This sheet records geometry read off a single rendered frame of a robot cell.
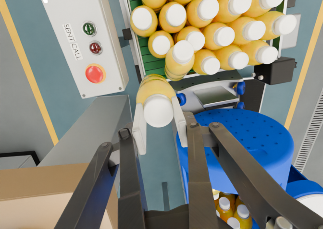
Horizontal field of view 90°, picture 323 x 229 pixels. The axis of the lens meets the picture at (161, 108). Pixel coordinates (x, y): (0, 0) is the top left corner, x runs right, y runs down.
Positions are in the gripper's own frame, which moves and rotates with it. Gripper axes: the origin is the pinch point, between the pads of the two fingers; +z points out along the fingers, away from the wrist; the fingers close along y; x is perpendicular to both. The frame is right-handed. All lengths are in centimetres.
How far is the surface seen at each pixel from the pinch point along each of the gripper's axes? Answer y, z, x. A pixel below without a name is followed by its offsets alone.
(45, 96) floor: -104, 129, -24
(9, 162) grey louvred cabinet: -155, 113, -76
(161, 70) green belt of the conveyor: 2.4, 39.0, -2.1
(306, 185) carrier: 56, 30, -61
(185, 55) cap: 6.6, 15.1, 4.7
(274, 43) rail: 36.6, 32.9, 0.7
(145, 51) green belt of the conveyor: -1.7, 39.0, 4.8
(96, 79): -12.2, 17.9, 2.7
